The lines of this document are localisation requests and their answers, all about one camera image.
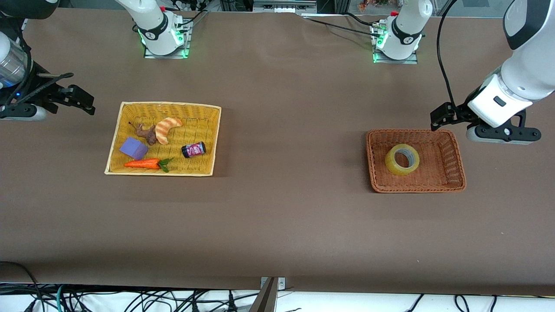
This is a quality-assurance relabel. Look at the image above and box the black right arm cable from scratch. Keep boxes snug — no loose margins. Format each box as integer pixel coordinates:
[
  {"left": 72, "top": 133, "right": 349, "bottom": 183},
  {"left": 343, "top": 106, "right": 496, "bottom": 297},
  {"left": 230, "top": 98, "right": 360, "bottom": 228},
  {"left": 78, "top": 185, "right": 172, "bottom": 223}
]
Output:
[{"left": 0, "top": 17, "right": 74, "bottom": 107}]

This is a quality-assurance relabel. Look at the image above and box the clear yellowish tape roll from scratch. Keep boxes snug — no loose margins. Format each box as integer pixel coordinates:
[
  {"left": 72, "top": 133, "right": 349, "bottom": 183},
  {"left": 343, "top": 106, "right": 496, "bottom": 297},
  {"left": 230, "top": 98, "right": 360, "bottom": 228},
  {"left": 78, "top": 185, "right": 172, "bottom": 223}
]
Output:
[{"left": 385, "top": 143, "right": 420, "bottom": 176}]

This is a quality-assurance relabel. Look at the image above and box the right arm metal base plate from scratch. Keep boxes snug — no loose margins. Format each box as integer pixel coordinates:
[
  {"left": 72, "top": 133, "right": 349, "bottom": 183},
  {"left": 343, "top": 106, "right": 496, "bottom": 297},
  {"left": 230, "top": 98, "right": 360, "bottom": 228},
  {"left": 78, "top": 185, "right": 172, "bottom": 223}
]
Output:
[{"left": 144, "top": 19, "right": 191, "bottom": 59}]

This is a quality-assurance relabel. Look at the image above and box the yellow wicker basket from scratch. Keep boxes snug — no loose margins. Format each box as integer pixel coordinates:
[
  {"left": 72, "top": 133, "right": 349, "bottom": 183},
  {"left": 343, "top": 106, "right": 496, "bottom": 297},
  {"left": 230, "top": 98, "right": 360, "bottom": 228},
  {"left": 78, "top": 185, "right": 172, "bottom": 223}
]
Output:
[{"left": 104, "top": 101, "right": 222, "bottom": 177}]

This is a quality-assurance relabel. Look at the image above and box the grey metal device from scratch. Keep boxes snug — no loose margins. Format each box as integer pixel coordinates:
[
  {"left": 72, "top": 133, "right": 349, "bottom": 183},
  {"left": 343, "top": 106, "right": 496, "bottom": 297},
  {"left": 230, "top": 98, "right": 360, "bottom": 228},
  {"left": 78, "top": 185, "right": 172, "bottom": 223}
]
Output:
[{"left": 253, "top": 0, "right": 318, "bottom": 14}]

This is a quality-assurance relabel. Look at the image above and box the purple foam block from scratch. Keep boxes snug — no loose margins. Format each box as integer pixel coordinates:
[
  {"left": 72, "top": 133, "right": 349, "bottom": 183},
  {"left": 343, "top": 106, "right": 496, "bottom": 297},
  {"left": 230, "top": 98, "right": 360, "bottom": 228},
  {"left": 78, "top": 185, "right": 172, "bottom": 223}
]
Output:
[{"left": 119, "top": 136, "right": 149, "bottom": 161}]

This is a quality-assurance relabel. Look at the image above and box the striped toy croissant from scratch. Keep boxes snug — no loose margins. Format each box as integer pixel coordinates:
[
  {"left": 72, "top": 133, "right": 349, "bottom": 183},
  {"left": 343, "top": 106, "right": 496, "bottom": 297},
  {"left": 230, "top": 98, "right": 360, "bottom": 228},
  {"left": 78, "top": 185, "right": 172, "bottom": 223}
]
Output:
[{"left": 155, "top": 117, "right": 183, "bottom": 146}]

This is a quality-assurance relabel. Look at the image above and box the brown wicker basket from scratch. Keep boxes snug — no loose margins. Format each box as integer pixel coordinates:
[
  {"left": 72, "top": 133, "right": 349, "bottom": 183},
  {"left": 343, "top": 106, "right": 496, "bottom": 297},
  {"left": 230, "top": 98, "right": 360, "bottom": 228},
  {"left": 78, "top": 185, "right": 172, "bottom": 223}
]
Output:
[{"left": 366, "top": 128, "right": 467, "bottom": 194}]

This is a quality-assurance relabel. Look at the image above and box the silver table edge bracket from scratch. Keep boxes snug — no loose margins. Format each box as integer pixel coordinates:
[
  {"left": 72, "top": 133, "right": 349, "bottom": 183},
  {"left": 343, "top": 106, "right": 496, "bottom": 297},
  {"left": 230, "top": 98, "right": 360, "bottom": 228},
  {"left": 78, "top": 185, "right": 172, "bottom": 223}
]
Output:
[{"left": 260, "top": 276, "right": 286, "bottom": 290}]

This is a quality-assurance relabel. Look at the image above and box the black cable on table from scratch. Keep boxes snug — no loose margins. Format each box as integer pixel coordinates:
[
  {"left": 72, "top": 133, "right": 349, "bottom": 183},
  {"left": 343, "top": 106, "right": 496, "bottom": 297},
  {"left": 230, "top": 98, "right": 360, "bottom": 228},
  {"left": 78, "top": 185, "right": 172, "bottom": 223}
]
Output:
[{"left": 301, "top": 16, "right": 383, "bottom": 38}]

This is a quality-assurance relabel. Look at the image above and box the white power strip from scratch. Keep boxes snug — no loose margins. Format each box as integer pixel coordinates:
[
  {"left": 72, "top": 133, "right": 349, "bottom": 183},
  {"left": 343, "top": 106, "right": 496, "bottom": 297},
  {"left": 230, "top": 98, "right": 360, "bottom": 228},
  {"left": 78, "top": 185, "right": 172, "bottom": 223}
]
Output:
[{"left": 173, "top": 0, "right": 209, "bottom": 12}]

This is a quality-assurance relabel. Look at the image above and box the orange toy carrot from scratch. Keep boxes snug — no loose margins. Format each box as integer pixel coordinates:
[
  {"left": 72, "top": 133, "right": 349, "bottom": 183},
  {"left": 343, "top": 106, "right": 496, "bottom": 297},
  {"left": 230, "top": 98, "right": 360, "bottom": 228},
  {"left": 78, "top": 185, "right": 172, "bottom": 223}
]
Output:
[{"left": 124, "top": 158, "right": 175, "bottom": 173}]

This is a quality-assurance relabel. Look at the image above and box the dark metal bar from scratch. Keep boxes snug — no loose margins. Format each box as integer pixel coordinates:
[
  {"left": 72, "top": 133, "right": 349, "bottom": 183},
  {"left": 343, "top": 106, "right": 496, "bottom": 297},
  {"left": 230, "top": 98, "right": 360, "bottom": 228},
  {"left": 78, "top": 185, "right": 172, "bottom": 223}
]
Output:
[{"left": 249, "top": 277, "right": 278, "bottom": 312}]

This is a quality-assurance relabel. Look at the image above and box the black looped floor cable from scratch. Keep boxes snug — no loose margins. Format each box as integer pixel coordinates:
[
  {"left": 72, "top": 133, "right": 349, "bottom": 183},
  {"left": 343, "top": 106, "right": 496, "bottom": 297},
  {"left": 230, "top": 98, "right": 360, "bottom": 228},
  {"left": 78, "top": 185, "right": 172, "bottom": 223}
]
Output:
[{"left": 0, "top": 261, "right": 42, "bottom": 312}]

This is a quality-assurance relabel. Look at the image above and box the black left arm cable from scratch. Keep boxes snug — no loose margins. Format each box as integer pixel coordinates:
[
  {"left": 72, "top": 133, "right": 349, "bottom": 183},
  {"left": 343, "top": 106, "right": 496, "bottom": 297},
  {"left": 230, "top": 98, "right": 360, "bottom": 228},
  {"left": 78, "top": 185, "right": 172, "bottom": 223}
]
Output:
[{"left": 436, "top": 0, "right": 461, "bottom": 110}]

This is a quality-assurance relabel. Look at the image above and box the small dark drink can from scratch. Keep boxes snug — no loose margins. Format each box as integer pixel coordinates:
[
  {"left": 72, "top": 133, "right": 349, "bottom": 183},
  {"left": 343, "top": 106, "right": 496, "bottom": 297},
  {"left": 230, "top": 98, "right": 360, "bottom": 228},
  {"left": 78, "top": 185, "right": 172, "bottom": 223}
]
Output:
[{"left": 182, "top": 142, "right": 206, "bottom": 159}]

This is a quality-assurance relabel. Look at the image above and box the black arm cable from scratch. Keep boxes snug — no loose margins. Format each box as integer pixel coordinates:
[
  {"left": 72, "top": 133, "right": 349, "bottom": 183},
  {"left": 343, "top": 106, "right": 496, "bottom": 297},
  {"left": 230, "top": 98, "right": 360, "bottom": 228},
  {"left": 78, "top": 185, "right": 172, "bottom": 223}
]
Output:
[
  {"left": 0, "top": 17, "right": 74, "bottom": 107},
  {"left": 436, "top": 0, "right": 461, "bottom": 110}
]

